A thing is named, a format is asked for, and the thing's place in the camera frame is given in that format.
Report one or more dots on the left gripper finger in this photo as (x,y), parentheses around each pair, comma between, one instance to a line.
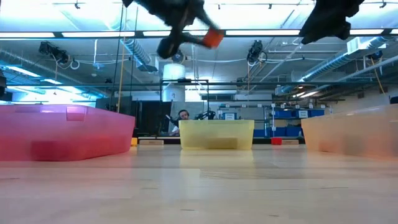
(208,21)
(169,48)

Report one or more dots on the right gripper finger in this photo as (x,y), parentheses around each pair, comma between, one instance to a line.
(329,25)

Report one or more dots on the orange small plastic brick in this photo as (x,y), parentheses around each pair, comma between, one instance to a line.
(213,38)

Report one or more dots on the black background robot arm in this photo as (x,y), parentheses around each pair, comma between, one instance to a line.
(205,115)

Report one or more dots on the black ceiling-mounted device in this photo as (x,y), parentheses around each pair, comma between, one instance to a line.
(256,51)
(179,58)
(54,52)

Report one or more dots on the ceiling light strip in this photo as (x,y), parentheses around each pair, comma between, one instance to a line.
(262,32)
(26,35)
(367,31)
(93,34)
(155,33)

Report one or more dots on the white cylinder tank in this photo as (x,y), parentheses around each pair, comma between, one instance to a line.
(174,71)

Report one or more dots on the black headphones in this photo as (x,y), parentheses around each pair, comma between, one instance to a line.
(179,114)

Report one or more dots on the person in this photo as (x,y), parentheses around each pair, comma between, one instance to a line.
(183,115)

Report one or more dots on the black cabinet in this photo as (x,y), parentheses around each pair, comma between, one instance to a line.
(149,118)

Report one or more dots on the blue storage bin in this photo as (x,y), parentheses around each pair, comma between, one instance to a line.
(259,133)
(302,113)
(278,131)
(282,113)
(293,131)
(317,113)

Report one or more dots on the white label sign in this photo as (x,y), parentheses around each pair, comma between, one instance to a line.
(229,116)

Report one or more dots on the yellow translucent plastic bin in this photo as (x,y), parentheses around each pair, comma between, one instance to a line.
(217,133)

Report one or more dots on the amber long plastic brick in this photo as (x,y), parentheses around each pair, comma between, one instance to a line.
(134,142)

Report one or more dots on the orange translucent plastic bin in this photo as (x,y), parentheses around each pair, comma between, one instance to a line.
(351,133)

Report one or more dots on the red small plastic brick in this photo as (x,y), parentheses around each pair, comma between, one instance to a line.
(276,141)

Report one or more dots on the pink translucent plastic bin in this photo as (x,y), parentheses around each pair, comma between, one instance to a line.
(62,133)

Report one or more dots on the silver ventilation duct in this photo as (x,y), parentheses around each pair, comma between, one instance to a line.
(335,60)
(136,49)

